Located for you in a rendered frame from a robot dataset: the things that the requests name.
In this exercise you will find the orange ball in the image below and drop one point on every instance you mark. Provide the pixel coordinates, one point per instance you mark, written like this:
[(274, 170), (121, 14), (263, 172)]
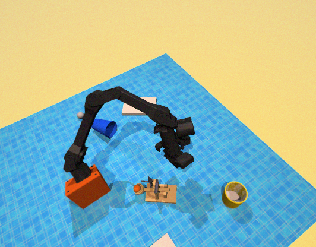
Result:
[(136, 188)]

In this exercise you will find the blue cup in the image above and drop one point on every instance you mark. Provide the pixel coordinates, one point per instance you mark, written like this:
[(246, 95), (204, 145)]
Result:
[(105, 127)]

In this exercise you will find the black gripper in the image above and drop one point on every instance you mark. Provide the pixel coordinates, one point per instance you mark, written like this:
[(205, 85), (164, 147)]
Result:
[(174, 154)]

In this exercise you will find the wooden catapult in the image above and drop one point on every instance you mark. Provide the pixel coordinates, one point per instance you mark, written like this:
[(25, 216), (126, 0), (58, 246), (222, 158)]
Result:
[(156, 192)]

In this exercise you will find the olive yellow cylinder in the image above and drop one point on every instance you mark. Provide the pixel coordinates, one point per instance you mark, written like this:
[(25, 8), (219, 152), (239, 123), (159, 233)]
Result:
[(234, 195)]

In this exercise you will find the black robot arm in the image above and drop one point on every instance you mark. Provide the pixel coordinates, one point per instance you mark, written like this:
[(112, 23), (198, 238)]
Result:
[(166, 123)]

